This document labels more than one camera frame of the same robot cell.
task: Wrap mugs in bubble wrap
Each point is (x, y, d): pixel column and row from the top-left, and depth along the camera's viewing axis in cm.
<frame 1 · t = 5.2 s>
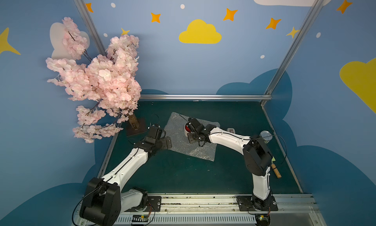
left hand: (163, 139, 87), fingers open
right hand: (194, 134, 93), fingers closed
bubble wrap sheet: (174, 128, 106), on the table
white mug red inside: (185, 130, 92), point 12 cm above the table

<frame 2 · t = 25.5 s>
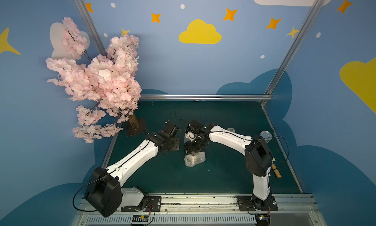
left hand: (176, 142, 83), fingers open
right hand: (191, 151, 86), fingers open
bubble wrap sheet: (194, 158, 84), point 8 cm above the table
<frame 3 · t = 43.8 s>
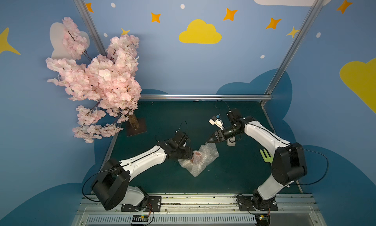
left hand: (191, 152, 85), fingers open
right hand: (212, 139, 82), fingers open
bubble wrap sheet: (210, 152, 86), point 9 cm above the table
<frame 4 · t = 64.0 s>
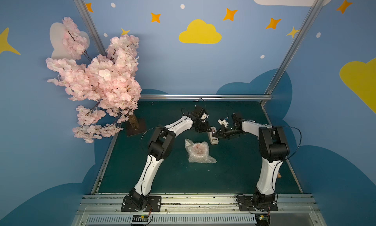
left hand: (211, 128, 99), fingers open
right hand: (215, 134, 96), fingers closed
bubble wrap sheet: (208, 159, 84), point 8 cm above the table
